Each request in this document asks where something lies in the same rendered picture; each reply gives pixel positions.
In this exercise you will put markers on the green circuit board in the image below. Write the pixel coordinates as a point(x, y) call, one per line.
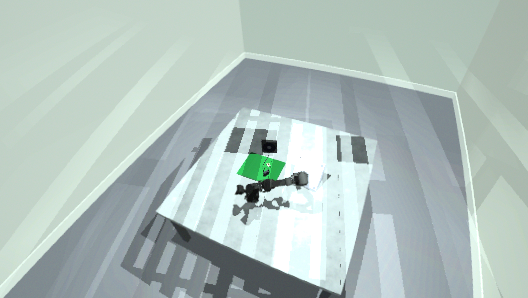
point(253, 167)

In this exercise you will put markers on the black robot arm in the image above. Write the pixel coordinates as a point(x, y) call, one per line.
point(299, 179)

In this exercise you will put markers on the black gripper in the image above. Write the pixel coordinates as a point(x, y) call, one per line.
point(240, 191)

